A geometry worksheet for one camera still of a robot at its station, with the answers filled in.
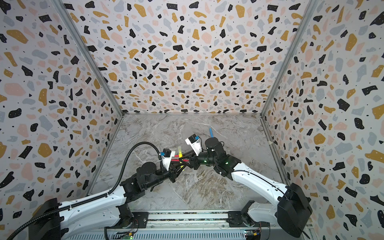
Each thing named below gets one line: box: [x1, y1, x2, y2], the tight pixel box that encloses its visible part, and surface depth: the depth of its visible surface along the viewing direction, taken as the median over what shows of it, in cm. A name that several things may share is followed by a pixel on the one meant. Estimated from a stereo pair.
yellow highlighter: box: [178, 146, 183, 158], surface depth 70 cm
